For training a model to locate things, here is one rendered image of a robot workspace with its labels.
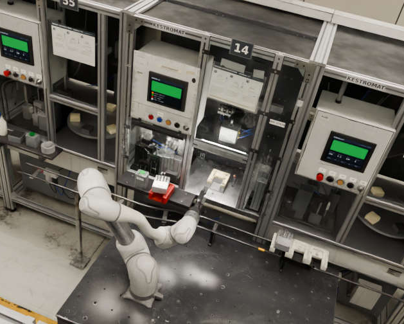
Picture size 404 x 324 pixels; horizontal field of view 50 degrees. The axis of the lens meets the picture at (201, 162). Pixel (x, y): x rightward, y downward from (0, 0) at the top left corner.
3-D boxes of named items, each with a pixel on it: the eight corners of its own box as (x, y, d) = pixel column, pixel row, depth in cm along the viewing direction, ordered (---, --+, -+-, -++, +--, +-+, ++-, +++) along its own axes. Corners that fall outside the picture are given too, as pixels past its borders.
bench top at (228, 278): (55, 319, 239) (54, 314, 237) (139, 203, 322) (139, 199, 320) (320, 432, 212) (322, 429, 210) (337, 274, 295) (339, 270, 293)
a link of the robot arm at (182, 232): (189, 211, 242) (174, 220, 250) (179, 229, 230) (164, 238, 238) (202, 225, 245) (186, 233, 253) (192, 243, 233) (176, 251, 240)
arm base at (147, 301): (156, 312, 247) (157, 306, 244) (121, 297, 251) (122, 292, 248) (168, 288, 262) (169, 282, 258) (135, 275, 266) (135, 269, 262)
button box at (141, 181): (133, 186, 295) (135, 173, 288) (139, 180, 301) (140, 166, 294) (144, 190, 294) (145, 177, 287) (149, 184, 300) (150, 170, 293)
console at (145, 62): (128, 118, 277) (131, 51, 250) (147, 99, 300) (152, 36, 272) (188, 137, 270) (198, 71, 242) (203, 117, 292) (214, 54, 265)
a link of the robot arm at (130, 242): (131, 274, 260) (121, 248, 275) (155, 262, 262) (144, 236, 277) (74, 197, 205) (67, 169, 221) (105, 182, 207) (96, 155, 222)
